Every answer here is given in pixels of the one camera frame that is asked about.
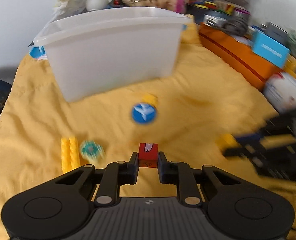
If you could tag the white round object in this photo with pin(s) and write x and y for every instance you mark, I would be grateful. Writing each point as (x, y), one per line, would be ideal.
(96, 2)

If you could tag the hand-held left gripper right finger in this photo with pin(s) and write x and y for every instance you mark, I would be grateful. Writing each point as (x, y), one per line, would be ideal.
(161, 166)

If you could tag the yellow long brick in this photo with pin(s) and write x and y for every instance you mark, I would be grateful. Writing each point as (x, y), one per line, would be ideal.
(69, 155)

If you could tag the white tissue pack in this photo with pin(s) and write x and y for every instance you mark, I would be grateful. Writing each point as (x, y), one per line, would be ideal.
(283, 92)

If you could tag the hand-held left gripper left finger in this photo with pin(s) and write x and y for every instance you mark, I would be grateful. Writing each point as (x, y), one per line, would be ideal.
(135, 163)

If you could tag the dark round toy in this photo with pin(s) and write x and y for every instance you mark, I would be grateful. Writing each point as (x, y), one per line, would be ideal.
(116, 3)

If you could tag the orange box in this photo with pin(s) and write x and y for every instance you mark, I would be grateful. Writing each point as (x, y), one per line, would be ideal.
(233, 55)

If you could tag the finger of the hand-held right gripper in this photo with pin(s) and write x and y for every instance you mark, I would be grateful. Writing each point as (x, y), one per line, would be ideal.
(240, 152)
(250, 137)

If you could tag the small yellow brick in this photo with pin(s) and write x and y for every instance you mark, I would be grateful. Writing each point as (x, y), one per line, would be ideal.
(225, 141)

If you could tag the blue card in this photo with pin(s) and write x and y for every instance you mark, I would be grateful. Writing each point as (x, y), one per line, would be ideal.
(270, 48)

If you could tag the blue white packet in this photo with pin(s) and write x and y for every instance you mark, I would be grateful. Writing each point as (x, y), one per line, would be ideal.
(37, 53)

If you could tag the grey flat device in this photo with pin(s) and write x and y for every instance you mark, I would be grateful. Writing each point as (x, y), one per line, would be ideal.
(277, 31)

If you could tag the red printed cube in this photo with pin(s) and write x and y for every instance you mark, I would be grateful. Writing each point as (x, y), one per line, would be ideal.
(148, 152)

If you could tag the teal white round toy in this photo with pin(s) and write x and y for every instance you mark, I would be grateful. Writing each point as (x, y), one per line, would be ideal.
(91, 150)

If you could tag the yellow cloth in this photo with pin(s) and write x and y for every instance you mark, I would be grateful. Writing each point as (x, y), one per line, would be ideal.
(200, 100)

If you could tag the translucent plastic storage bin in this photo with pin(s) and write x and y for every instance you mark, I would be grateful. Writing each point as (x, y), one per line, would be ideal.
(113, 55)

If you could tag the blue disc white print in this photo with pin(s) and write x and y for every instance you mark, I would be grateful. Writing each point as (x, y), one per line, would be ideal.
(143, 113)

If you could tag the small white box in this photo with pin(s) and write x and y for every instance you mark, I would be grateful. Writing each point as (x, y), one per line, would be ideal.
(211, 20)

